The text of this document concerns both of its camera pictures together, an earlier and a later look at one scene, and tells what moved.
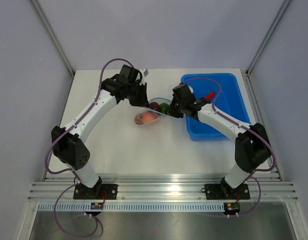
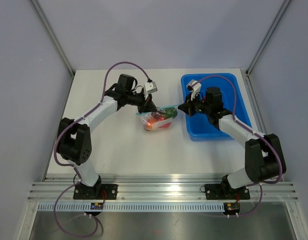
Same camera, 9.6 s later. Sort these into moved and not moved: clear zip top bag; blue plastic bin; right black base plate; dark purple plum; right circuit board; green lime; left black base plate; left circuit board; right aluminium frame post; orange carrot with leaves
Moved: green lime; orange carrot with leaves; dark purple plum; clear zip top bag
Not moved: right black base plate; right aluminium frame post; left circuit board; blue plastic bin; left black base plate; right circuit board
